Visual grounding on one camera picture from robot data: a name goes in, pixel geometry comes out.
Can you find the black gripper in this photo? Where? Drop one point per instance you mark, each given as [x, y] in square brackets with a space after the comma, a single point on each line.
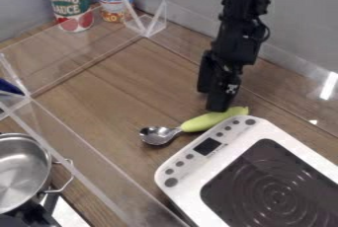
[233, 49]

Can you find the green handled metal spoon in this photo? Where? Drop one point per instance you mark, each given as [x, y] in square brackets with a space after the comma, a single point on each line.
[159, 135]

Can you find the white and black stove top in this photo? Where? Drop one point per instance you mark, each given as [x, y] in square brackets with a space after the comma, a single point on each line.
[245, 175]

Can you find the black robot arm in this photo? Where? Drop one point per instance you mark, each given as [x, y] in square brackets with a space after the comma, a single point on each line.
[240, 11]

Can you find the black stove under pot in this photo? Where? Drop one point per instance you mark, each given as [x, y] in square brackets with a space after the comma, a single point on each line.
[50, 213]

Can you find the tomato sauce can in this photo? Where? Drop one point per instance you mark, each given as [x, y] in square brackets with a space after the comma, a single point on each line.
[73, 15]

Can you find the blue object at left edge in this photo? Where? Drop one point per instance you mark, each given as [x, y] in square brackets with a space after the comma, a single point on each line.
[8, 88]

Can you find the clear acrylic divider strip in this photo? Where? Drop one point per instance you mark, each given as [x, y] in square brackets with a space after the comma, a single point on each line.
[80, 160]

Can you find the stainless steel pot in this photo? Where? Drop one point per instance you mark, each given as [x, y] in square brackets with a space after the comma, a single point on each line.
[25, 172]

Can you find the clear acrylic corner bracket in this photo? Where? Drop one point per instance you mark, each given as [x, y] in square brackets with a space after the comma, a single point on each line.
[145, 25]

